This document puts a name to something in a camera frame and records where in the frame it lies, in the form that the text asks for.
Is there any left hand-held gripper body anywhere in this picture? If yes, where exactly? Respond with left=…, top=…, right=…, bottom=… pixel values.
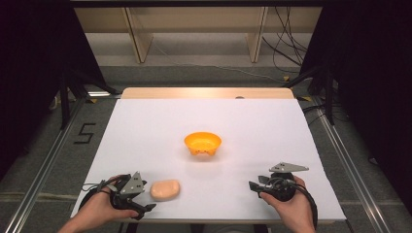
left=109, top=171, right=147, bottom=214

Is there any light wooden table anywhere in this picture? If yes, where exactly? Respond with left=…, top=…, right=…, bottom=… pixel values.
left=120, top=86, right=296, bottom=100

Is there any white table cover sheet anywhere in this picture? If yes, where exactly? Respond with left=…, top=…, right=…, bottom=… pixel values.
left=70, top=98, right=347, bottom=225

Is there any hand-held gripper cable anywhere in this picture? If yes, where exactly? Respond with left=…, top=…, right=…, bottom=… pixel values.
left=281, top=180, right=319, bottom=231
left=78, top=180, right=119, bottom=212

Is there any aluminium floor rail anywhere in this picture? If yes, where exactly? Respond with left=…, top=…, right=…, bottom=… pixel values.
left=4, top=96, right=86, bottom=233
left=311, top=96, right=394, bottom=233

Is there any person's left hand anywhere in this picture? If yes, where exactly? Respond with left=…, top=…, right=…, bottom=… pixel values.
left=69, top=175, right=140, bottom=229

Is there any black metal stand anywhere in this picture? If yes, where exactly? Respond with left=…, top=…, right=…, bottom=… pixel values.
left=57, top=62, right=121, bottom=131
left=281, top=62, right=339, bottom=126

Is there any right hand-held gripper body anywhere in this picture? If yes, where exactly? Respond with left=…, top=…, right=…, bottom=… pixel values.
left=258, top=161, right=310, bottom=203

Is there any person's right hand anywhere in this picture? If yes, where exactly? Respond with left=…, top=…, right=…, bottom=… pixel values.
left=259, top=175, right=316, bottom=233

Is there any orange plastic bowl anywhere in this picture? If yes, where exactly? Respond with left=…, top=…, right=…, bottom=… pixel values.
left=184, top=131, right=223, bottom=156

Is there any right hand-held gripper cable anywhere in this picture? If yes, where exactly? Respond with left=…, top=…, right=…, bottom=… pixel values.
left=281, top=180, right=319, bottom=231

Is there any pale peach bread bun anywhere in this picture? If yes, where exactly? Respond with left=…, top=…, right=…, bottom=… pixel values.
left=150, top=179, right=182, bottom=202

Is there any black curtain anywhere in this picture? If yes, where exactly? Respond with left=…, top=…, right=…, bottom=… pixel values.
left=0, top=0, right=108, bottom=183
left=299, top=0, right=412, bottom=208

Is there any left hand-held gripper cable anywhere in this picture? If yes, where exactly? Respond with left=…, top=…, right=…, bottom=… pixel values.
left=78, top=180, right=119, bottom=212

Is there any beige wooden shelf unit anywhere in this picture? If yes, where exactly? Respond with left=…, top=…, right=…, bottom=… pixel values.
left=73, top=6, right=324, bottom=65

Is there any bundle of black cables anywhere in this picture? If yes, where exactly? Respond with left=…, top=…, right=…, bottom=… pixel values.
left=261, top=6, right=309, bottom=75

